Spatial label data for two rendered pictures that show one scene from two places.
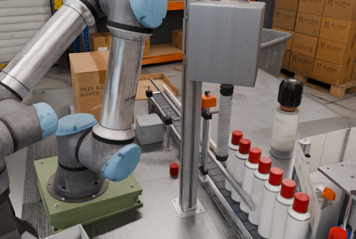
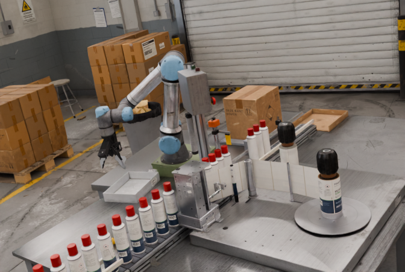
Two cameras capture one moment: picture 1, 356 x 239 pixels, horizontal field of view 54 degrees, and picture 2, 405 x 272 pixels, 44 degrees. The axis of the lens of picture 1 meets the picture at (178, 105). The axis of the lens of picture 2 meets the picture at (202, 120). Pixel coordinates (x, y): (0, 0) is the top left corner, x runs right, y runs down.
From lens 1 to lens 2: 2.17 m
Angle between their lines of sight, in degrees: 56
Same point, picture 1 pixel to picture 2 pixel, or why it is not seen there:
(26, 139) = (116, 118)
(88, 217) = (168, 172)
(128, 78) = (167, 103)
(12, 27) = (357, 48)
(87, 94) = (229, 114)
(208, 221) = not seen: hidden behind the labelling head
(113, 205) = not seen: hidden behind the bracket
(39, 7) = (387, 27)
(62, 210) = (156, 163)
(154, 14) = (171, 74)
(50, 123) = (125, 114)
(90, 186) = (172, 158)
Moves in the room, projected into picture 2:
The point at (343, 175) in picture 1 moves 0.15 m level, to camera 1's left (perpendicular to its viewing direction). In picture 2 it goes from (190, 164) to (173, 156)
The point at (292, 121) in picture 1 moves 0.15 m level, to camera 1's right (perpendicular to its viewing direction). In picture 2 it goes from (283, 153) to (305, 161)
